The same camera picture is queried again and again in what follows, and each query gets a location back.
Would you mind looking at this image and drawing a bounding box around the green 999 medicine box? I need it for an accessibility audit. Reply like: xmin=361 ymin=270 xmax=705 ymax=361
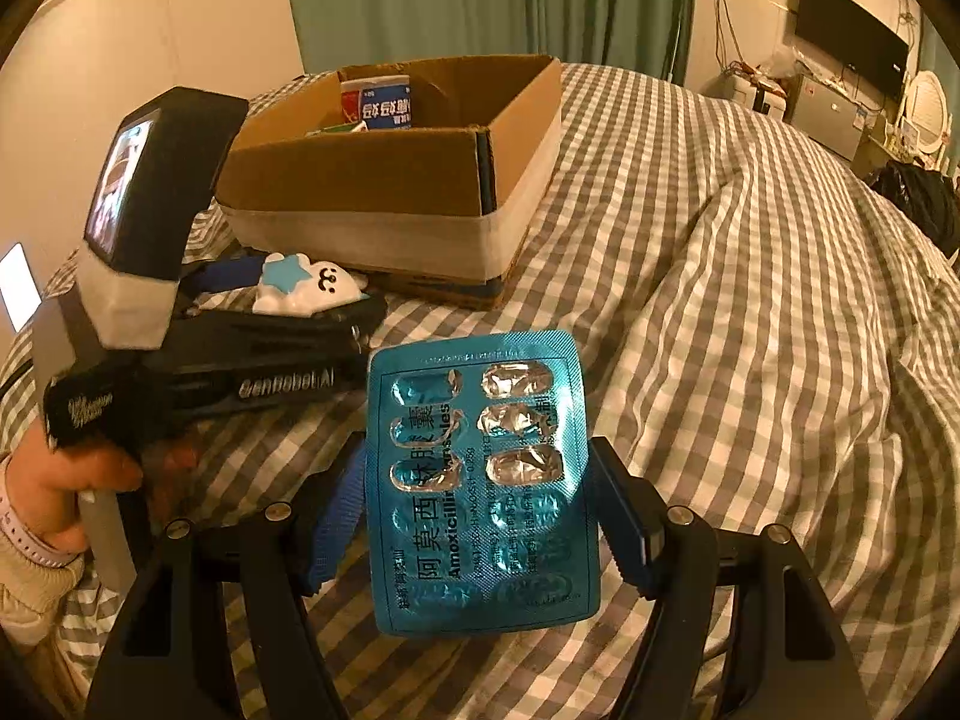
xmin=304 ymin=121 xmax=368 ymax=137

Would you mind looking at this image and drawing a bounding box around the beige sleeve forearm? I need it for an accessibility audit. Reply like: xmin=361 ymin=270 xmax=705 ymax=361
xmin=0 ymin=536 xmax=85 ymax=652

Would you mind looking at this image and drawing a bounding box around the silver mini fridge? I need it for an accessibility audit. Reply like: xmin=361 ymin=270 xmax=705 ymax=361
xmin=786 ymin=75 xmax=866 ymax=161

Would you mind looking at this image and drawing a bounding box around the green curtain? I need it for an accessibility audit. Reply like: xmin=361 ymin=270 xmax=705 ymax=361
xmin=290 ymin=0 xmax=693 ymax=83
xmin=918 ymin=13 xmax=958 ymax=85

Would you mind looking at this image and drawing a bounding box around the white wristband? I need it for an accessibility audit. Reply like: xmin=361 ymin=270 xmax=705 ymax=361
xmin=0 ymin=458 xmax=78 ymax=569

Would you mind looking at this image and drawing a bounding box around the left hand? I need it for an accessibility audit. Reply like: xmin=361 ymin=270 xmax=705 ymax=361
xmin=7 ymin=419 xmax=200 ymax=553

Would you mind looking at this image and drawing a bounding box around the brown cardboard box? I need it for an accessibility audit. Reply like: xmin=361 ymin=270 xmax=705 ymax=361
xmin=215 ymin=54 xmax=563 ymax=309

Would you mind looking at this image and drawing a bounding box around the grey checkered bed duvet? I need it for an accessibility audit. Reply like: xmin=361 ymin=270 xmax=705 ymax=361
xmin=0 ymin=62 xmax=960 ymax=720

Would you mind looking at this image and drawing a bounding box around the teal amoxicillin blister pack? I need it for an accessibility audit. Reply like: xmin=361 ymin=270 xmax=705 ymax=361
xmin=364 ymin=330 xmax=601 ymax=637

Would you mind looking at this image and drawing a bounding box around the phone on gripper mount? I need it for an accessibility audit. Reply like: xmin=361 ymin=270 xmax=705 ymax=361
xmin=83 ymin=107 xmax=161 ymax=265

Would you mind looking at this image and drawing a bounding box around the white oval vanity mirror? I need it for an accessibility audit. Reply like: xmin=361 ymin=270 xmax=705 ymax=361
xmin=896 ymin=70 xmax=952 ymax=171

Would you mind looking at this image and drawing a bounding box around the black backpack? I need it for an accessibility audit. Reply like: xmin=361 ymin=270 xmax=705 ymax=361
xmin=866 ymin=161 xmax=960 ymax=259

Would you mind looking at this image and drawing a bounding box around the glowing white screen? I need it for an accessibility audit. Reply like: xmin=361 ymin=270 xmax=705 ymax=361
xmin=0 ymin=242 xmax=43 ymax=332

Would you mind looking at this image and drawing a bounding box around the black wall television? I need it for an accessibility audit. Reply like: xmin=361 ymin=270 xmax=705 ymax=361
xmin=794 ymin=0 xmax=910 ymax=101

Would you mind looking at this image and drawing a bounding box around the red blue medicine box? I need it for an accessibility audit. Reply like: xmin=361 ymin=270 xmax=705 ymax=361
xmin=340 ymin=75 xmax=412 ymax=130

